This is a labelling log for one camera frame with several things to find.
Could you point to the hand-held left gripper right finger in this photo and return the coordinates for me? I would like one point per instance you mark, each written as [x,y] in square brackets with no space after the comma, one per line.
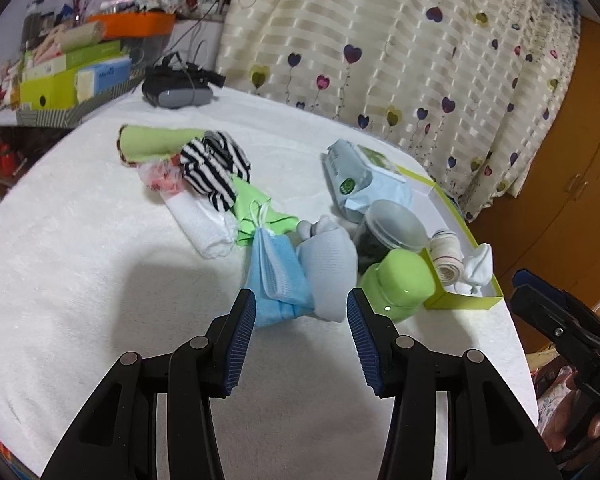
[364,342]

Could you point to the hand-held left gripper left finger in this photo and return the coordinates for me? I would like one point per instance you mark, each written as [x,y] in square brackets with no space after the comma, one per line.
[240,340]

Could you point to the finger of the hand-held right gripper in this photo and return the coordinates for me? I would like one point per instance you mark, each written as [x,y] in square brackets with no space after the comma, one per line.
[532,280]
[540,315]

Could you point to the blue face mask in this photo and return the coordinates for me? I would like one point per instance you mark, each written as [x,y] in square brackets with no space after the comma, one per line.
[275,280]

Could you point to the yellow-green cardboard box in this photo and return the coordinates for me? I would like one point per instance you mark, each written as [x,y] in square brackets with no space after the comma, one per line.
[460,302]

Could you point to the white towel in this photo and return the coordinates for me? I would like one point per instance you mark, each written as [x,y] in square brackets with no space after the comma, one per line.
[205,227]

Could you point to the red and white plastic bag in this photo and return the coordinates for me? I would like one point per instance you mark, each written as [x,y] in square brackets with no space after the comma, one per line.
[161,176]

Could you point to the white sock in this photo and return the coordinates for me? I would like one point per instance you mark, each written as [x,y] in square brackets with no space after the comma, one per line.
[480,267]

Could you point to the floral pink clothing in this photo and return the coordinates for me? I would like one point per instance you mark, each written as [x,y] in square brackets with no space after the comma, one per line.
[550,400]

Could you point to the green plastic jar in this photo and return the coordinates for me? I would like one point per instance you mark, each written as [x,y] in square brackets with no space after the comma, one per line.
[400,280]

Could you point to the light blue sock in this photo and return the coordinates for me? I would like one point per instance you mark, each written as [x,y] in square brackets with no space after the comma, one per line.
[330,270]

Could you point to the beige bandage roll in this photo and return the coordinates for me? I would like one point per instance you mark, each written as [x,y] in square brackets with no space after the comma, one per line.
[447,260]

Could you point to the clear plastic jar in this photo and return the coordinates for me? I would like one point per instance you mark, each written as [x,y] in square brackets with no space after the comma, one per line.
[390,232]

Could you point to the wooden wardrobe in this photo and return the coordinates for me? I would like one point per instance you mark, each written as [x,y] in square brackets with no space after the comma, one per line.
[570,170]

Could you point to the grey sock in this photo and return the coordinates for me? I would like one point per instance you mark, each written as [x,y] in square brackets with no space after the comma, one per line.
[320,226]

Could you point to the bright green cloth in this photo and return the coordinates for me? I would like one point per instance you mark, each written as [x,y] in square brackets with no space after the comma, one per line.
[255,210]

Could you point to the pale blue wet wipes packet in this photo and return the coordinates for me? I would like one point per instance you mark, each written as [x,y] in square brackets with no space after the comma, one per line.
[365,180]

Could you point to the black and white striped cloth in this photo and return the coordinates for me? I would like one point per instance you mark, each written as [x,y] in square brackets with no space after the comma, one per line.
[215,167]

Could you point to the light green towel roll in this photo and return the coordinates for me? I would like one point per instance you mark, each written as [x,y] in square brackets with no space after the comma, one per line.
[152,142]

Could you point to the black and grey headset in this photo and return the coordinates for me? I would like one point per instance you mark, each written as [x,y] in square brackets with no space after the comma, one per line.
[180,92]

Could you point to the heart print curtain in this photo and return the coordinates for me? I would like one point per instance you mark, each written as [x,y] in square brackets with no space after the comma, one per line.
[405,50]

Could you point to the striped tray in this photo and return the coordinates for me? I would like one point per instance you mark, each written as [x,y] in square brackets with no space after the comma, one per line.
[80,110]

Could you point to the blue tissue pack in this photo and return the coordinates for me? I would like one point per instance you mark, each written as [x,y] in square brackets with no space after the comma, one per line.
[105,77]

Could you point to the wooden shelf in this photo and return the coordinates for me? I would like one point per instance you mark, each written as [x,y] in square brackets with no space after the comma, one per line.
[5,160]

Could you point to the green file box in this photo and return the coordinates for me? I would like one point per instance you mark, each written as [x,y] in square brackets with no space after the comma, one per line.
[50,87]

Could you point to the green storage box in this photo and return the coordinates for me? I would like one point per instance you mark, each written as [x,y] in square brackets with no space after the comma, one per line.
[80,57]

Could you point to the orange box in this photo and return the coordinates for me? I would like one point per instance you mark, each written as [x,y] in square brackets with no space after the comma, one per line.
[135,25]

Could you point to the beige paper roll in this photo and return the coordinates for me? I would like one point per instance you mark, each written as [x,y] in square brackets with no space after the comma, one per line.
[70,40]

